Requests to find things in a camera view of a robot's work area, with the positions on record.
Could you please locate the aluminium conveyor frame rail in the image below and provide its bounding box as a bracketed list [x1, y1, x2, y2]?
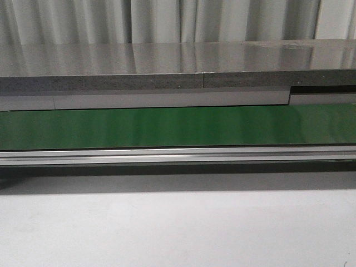
[1, 144, 355, 170]

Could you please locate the grey stone countertop slab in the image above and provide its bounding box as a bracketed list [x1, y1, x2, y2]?
[1, 39, 355, 96]

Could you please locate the green conveyor belt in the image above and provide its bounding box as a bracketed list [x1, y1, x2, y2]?
[1, 104, 355, 151]

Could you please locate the white pleated curtain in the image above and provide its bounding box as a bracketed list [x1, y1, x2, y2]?
[1, 1, 355, 45]

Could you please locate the grey panel under countertop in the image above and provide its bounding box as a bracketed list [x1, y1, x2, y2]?
[1, 85, 355, 111]

